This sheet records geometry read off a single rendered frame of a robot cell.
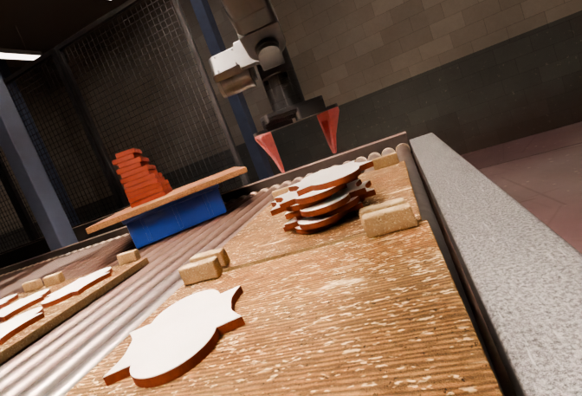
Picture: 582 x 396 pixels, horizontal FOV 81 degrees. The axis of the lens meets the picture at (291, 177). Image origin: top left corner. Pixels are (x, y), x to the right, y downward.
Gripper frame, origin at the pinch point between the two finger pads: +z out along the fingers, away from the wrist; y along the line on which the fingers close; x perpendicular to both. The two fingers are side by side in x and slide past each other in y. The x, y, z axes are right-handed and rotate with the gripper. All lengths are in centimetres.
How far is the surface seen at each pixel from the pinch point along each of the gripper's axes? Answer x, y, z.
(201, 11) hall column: -406, -32, -186
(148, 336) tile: 21.4, 26.8, 8.7
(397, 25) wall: -376, -274, -87
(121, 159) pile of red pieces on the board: -74, 46, -16
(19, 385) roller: 11.3, 45.9, 11.8
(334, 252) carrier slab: 19.0, 5.5, 9.6
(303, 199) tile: 9.6, 5.0, 4.4
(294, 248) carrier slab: 11.5, 8.9, 9.8
